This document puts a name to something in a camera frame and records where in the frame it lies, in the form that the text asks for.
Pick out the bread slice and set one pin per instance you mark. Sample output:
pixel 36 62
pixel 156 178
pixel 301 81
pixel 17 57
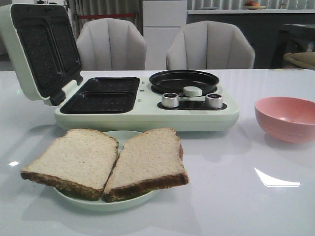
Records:
pixel 149 161
pixel 80 162

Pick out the mint green breakfast maker lid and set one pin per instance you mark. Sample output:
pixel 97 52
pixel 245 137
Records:
pixel 43 51

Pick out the mint green breakfast maker base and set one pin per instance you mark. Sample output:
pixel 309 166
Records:
pixel 129 103

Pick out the left silver control knob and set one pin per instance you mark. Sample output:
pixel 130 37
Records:
pixel 170 100

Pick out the silver control knob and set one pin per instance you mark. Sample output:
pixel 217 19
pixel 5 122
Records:
pixel 213 101
pixel 170 100

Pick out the black round frying pan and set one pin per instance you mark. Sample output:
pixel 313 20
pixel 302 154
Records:
pixel 185 83

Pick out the mint green round plate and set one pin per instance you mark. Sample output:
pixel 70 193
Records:
pixel 101 205

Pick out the right silver control knob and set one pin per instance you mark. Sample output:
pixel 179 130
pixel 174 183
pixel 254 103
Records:
pixel 213 101

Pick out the right beige upholstered chair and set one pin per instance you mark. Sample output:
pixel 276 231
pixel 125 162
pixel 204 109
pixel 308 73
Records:
pixel 210 45

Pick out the beige upholstered chair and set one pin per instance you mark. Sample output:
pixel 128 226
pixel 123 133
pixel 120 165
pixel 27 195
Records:
pixel 210 45
pixel 111 44

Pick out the left beige upholstered chair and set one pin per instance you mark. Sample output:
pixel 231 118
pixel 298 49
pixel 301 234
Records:
pixel 111 44

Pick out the white cabinet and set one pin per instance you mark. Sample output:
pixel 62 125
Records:
pixel 161 20

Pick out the pink bowl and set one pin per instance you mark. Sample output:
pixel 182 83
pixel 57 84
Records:
pixel 288 119

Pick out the dark grey counter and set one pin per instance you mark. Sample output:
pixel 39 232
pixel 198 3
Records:
pixel 268 31

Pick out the fruit plate on counter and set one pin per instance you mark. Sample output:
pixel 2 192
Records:
pixel 251 5

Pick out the tan cushion at right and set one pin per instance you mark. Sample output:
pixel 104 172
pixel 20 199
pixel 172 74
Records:
pixel 304 60

